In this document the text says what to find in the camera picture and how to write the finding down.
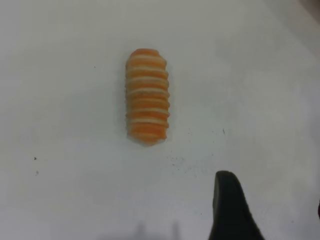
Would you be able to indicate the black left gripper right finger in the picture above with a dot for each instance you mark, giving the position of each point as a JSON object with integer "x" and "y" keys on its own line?
{"x": 319, "y": 208}

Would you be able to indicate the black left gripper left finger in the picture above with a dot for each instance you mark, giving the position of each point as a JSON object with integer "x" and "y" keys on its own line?
{"x": 230, "y": 212}

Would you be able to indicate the ridged orange striped bread roll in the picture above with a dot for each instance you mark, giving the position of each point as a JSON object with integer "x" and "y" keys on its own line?
{"x": 147, "y": 100}

